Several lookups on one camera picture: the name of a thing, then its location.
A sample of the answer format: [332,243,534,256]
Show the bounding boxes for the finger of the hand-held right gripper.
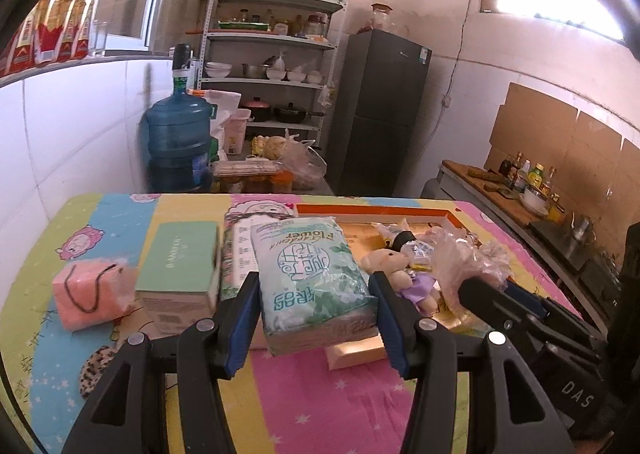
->
[504,281,608,347]
[457,278,556,352]

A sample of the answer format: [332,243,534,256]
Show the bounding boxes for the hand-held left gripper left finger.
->
[60,271,261,454]

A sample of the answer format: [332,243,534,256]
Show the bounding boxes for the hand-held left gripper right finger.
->
[369,270,576,454]

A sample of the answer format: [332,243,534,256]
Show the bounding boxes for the pink sponge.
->
[430,229,513,315]

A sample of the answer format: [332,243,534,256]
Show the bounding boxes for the large green leaf tissue pack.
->
[249,216,381,357]

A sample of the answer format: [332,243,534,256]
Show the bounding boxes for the packaged brush with black collar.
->
[372,219,441,272]

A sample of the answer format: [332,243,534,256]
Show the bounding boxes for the orange framed wooden tray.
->
[295,204,516,372]

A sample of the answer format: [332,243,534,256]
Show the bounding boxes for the black cooktop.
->
[530,219,621,275]

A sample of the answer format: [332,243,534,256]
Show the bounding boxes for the teddy bear in purple dress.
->
[361,246,443,317]

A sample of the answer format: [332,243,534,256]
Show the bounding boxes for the floral tissue pack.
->
[219,213,296,352]

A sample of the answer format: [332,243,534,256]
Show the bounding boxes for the steel kettle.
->
[570,214,596,242]

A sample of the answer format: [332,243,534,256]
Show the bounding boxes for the colourful cartoon tablecloth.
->
[0,191,586,454]

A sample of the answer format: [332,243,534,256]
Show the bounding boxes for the white bowl on counter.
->
[520,186,551,215]

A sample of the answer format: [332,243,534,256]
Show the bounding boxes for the mint green cardboard box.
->
[135,221,222,339]

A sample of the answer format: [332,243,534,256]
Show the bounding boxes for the kitchen counter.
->
[437,160,640,325]

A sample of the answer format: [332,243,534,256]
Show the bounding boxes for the wooden cutting board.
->
[442,160,546,227]

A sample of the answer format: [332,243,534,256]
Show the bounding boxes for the leopard print scrunchie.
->
[79,344,121,400]

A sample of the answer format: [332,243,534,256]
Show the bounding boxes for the stack of jars and boxes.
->
[212,161,296,195]

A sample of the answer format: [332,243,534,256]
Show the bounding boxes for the clear plastic bag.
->
[282,129,328,192]

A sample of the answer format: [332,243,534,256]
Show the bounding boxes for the cauliflower and corn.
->
[252,135,296,159]

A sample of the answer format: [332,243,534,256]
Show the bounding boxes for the plastic bin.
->
[220,115,251,155]

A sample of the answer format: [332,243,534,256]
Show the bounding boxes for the blue water jug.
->
[145,78,213,193]

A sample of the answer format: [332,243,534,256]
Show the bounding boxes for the dark grey refrigerator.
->
[325,28,433,197]

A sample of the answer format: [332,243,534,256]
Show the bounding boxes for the red lidded pot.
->
[240,97,272,122]

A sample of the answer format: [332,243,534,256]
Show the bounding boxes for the black wok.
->
[272,102,326,123]

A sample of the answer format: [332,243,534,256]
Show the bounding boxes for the black water pump dispenser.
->
[171,44,192,89]

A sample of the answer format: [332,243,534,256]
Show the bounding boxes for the glass jar with wooden lid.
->
[370,4,393,32]

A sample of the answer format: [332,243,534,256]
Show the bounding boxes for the clear drinking glass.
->
[90,20,108,57]

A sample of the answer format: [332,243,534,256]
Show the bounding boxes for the cardboard wall sheets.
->
[487,82,640,215]

